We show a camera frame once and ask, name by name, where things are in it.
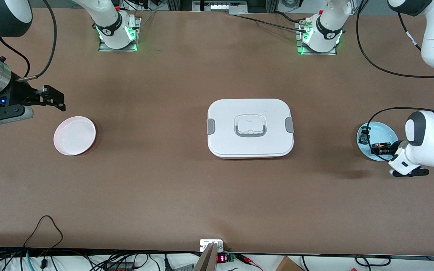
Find light blue round plate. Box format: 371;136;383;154
356;121;399;161

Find pale pink round plate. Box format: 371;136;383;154
53;116;97;156

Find brown cardboard box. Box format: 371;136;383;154
275;256;304;271

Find white lunch box grey clips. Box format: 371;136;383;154
207;99;295;160

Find grey slanted beam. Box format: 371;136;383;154
194;243;218;271

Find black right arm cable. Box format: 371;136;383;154
0;0;57;82

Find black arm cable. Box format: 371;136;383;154
0;0;57;82
356;0;434;152

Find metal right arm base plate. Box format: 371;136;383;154
98;17;142;52

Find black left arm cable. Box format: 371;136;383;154
356;0;434;152

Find thin black looped cable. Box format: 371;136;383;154
23;215;64;250

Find black coiled cable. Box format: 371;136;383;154
355;255;391;267

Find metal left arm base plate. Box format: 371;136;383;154
296;19;337;56

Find black base power cable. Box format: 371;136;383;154
236;14;308;33

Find red clip wires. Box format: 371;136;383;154
238;254;263;271

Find aluminium extrusion frame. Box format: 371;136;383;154
166;0;280;15

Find small white bracket device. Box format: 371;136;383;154
200;239;224;252

